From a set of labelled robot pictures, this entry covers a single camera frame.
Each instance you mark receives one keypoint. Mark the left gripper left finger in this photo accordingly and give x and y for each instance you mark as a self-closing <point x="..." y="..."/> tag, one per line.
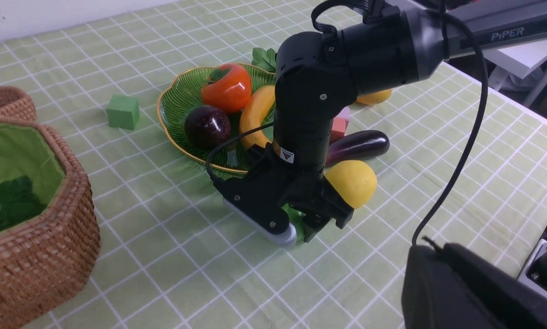
<point x="435" y="297"/>

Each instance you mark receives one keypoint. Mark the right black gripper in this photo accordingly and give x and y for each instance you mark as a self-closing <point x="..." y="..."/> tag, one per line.
<point x="306" y="191"/>

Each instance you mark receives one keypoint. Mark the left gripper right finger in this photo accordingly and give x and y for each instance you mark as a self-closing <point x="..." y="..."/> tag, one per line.
<point x="511" y="302"/>

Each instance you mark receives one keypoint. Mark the yellow lemon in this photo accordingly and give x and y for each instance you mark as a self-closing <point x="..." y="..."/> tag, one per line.
<point x="354" y="180"/>

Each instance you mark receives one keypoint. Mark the yellow banana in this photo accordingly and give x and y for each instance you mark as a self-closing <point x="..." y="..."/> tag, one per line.
<point x="253" y="115"/>

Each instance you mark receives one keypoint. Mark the dark purple mangosteen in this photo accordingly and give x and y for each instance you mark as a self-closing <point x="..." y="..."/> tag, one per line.
<point x="207" y="126"/>

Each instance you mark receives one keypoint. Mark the orange persimmon with green calyx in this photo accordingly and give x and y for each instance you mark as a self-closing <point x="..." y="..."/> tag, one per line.
<point x="228" y="87"/>

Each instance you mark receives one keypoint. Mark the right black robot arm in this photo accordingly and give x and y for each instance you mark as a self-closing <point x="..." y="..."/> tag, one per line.
<point x="359" y="47"/>

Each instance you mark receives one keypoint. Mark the red-orange foam cube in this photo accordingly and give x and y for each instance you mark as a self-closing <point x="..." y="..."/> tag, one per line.
<point x="339" y="128"/>

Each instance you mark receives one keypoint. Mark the purple eggplant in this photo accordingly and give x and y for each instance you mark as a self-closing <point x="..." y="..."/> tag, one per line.
<point x="362" y="145"/>

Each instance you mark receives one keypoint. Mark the pink foam cube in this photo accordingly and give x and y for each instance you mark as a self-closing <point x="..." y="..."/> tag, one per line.
<point x="345" y="114"/>

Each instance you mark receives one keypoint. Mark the orange yellow mango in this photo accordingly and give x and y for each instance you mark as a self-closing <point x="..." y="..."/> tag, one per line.
<point x="374" y="98"/>

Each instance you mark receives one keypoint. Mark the green checkered tablecloth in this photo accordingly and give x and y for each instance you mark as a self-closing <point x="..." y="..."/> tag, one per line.
<point x="172" y="255"/>

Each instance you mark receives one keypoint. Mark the white radish with leaves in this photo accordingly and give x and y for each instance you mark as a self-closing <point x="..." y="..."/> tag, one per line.
<point x="264" y="59"/>

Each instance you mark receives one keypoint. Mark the green leaf-shaped glass plate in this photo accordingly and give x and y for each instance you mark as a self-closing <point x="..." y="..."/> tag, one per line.
<point x="184" y="95"/>

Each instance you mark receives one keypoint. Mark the green foam cube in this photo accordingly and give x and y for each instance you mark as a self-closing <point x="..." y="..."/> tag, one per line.
<point x="123" y="112"/>

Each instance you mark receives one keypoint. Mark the white shelf beside table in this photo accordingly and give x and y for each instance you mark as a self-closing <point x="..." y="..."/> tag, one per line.
<point x="520" y="61"/>

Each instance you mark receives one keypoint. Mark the woven rattan basket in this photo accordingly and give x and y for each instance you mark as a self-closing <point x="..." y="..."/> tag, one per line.
<point x="48" y="259"/>

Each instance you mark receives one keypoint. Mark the green fabric basket liner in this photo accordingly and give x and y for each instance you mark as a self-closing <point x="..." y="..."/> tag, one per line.
<point x="24" y="151"/>

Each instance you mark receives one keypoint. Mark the woven rattan basket lid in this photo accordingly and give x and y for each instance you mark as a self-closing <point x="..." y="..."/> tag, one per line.
<point x="16" y="103"/>

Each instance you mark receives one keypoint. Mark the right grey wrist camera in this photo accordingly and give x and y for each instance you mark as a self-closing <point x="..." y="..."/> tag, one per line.
<point x="259" y="206"/>

